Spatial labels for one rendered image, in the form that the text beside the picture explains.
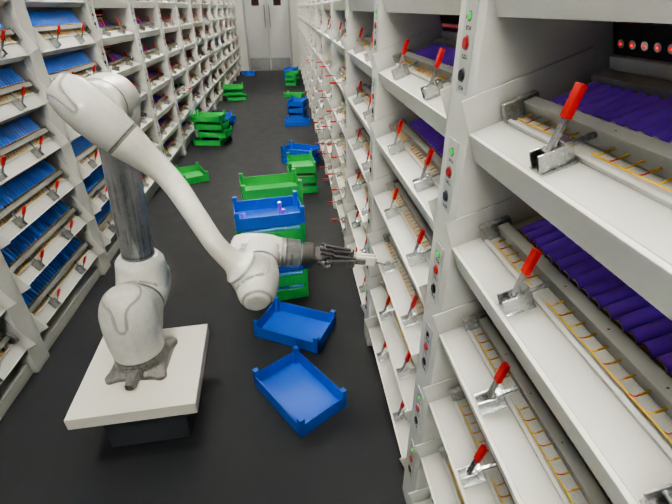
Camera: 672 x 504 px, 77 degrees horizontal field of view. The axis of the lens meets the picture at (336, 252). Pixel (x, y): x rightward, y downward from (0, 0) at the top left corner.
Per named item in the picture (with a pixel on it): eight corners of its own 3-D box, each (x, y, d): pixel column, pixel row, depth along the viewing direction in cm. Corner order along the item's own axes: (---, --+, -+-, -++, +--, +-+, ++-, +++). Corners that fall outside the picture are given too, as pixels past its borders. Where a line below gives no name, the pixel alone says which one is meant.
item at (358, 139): (372, 196, 152) (359, 162, 145) (350, 148, 204) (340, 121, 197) (425, 175, 150) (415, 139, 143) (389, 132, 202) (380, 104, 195)
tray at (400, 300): (421, 382, 102) (410, 355, 97) (375, 255, 154) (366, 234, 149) (501, 354, 100) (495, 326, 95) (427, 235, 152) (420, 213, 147)
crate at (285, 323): (254, 336, 182) (252, 322, 178) (276, 309, 198) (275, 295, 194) (317, 354, 172) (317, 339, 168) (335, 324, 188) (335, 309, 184)
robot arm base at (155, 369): (98, 395, 124) (93, 382, 121) (123, 343, 143) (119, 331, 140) (162, 390, 126) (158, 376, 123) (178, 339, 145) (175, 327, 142)
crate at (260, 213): (236, 231, 180) (233, 214, 176) (234, 212, 197) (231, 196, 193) (305, 223, 186) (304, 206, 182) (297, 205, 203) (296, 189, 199)
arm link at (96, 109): (133, 124, 99) (145, 112, 110) (58, 62, 90) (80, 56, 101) (98, 163, 101) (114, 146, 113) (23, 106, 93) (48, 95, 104)
